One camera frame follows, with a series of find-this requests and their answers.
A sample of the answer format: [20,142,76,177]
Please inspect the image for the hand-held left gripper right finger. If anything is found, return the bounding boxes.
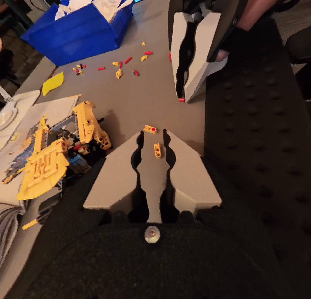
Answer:
[159,129,222,223]

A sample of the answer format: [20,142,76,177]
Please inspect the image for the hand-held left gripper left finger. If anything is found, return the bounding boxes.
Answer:
[83,131,150,223]

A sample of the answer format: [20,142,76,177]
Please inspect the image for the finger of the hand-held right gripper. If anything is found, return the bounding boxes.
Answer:
[170,12,195,99]
[184,12,228,103]

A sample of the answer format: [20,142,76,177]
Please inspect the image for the yellow toy brick car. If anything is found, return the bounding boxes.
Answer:
[17,101,112,230]

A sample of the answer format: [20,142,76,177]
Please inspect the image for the person's right forearm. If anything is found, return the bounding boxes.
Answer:
[237,0,298,32]

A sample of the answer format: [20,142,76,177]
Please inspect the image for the grey desk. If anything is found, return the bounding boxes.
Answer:
[0,0,207,292]

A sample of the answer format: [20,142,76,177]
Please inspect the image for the scattered small brick pieces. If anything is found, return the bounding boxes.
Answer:
[72,42,172,79]

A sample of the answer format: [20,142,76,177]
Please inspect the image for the black office chair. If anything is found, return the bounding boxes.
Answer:
[267,0,307,13]

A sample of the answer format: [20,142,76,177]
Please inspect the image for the black perforated mat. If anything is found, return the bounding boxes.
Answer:
[202,17,311,299]

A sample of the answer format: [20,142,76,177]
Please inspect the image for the crumpled white paper bags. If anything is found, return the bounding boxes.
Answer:
[55,0,136,23]

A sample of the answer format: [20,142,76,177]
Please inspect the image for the open instruction booklet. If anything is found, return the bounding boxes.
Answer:
[0,94,82,268]

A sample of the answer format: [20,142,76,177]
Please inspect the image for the blue storage bin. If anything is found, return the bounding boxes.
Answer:
[21,0,135,66]

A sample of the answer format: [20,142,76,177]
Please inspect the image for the yellow paper note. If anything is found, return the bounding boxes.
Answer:
[42,71,64,96]

